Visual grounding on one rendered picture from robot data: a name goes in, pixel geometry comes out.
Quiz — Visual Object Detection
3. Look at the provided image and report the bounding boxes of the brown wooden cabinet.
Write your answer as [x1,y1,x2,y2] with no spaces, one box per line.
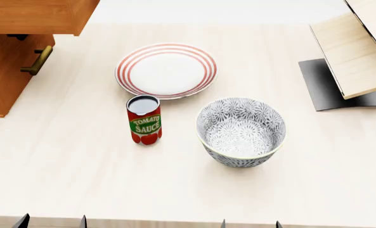
[0,34,56,118]

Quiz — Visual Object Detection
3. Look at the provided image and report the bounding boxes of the grey floral patterned bowl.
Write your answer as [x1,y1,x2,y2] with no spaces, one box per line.
[195,97,287,169]

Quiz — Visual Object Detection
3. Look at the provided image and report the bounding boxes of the brown wooden cabinet drawer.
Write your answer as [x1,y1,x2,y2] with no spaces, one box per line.
[0,0,101,37]

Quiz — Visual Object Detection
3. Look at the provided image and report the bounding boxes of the light wooden rack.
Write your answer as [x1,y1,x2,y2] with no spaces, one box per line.
[309,0,376,101]

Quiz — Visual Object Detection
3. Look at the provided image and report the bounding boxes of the brass bar drawer handle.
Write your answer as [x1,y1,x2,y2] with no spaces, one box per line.
[20,45,54,76]

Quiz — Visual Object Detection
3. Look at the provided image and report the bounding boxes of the white plate with red rings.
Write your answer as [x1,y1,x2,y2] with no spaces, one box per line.
[114,42,219,101]

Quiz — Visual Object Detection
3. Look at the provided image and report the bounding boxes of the red tomato sauce can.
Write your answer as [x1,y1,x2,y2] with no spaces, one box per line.
[126,94,163,146]

